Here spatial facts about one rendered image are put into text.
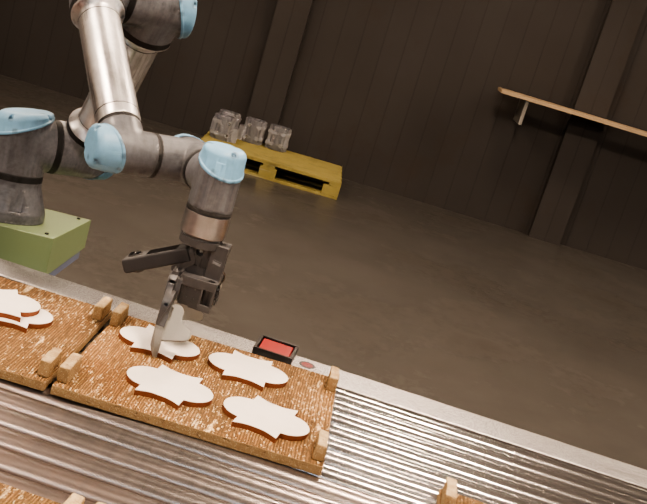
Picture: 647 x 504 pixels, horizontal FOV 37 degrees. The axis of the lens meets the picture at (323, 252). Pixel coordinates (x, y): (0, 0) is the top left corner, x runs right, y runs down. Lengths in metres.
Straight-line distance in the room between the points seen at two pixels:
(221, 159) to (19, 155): 0.65
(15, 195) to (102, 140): 0.56
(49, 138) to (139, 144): 0.54
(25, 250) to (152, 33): 0.52
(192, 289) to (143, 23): 0.55
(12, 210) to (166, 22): 0.52
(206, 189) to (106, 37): 0.35
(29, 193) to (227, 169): 0.67
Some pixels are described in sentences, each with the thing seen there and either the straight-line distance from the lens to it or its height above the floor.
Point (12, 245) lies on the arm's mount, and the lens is 2.07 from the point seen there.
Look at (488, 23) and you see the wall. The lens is 9.07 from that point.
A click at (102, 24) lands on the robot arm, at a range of 1.75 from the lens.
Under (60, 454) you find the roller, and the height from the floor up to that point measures 0.92.
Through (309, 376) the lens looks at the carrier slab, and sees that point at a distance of 1.72.
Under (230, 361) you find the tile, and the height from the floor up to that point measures 0.95.
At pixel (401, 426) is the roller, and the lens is 1.69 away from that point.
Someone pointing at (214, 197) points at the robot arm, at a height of 1.22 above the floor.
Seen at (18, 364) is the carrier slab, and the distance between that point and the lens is 1.50.
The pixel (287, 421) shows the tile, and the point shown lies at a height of 0.95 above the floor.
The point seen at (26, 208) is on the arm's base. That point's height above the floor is 0.98.
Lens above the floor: 1.57
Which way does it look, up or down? 14 degrees down
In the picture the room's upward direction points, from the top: 17 degrees clockwise
